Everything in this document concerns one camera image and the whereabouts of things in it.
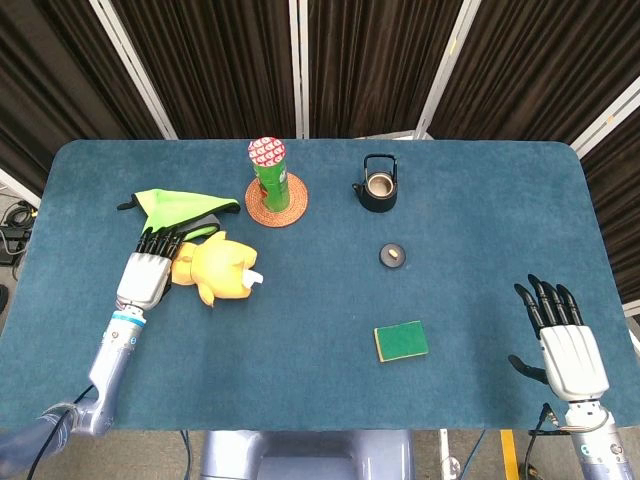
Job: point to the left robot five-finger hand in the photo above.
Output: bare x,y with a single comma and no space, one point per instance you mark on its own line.
145,280

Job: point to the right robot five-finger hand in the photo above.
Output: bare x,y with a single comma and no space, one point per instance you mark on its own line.
572,360

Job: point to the yellow plush toy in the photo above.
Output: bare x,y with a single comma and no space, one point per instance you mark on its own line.
225,270

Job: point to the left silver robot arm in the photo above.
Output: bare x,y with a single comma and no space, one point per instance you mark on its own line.
112,360

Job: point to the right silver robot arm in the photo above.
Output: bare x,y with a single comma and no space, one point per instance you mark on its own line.
595,450

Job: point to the green black-trimmed oven mitt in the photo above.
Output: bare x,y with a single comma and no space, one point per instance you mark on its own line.
170,205

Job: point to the dark brown pleated curtain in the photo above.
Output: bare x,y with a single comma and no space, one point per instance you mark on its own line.
50,75
620,210
540,65
215,65
375,65

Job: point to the green chips can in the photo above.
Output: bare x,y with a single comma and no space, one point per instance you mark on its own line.
275,190

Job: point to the green and yellow sponge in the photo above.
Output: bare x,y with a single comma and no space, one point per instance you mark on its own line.
402,340

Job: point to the round woven brown coaster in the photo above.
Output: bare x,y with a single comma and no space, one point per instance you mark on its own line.
300,200

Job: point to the blue table cloth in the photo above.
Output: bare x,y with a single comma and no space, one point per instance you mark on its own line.
320,300

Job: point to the black teapot lid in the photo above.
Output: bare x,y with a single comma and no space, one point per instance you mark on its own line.
387,260

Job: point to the silver robot torso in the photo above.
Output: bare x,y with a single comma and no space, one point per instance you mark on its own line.
310,450

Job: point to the white partition frame post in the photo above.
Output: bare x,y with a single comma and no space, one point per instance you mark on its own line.
447,65
20,187
300,65
132,65
610,117

